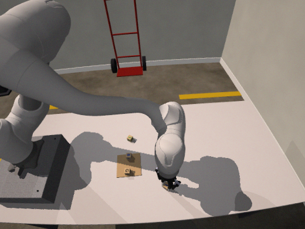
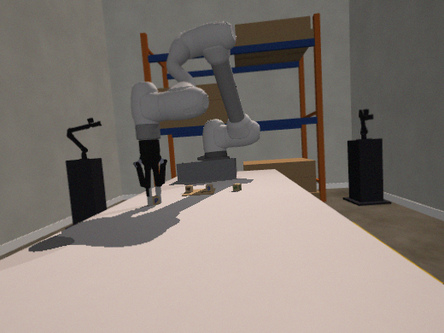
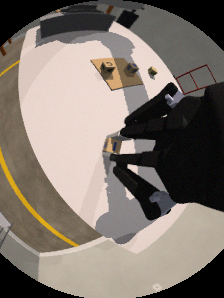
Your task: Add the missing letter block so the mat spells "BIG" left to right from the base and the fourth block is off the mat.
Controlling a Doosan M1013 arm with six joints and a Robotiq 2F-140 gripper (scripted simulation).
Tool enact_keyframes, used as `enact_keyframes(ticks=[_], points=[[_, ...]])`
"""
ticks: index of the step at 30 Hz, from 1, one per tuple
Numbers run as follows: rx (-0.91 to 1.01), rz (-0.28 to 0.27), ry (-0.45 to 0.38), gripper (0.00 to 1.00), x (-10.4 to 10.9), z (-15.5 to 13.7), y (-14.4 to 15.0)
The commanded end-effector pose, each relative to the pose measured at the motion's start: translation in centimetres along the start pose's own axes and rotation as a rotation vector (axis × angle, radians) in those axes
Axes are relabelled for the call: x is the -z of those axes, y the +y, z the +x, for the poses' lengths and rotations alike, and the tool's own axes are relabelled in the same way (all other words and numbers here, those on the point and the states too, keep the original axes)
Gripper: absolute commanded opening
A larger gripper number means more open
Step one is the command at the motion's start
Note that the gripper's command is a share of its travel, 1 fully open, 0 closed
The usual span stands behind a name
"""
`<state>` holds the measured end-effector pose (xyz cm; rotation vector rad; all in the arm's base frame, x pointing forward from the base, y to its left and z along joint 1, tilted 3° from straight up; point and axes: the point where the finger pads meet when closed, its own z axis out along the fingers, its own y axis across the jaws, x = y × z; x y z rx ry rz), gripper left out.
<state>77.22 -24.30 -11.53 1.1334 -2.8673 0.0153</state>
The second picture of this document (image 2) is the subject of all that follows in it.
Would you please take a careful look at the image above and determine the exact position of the tan square mat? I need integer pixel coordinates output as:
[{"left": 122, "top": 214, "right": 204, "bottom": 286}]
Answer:
[{"left": 182, "top": 188, "right": 215, "bottom": 196}]

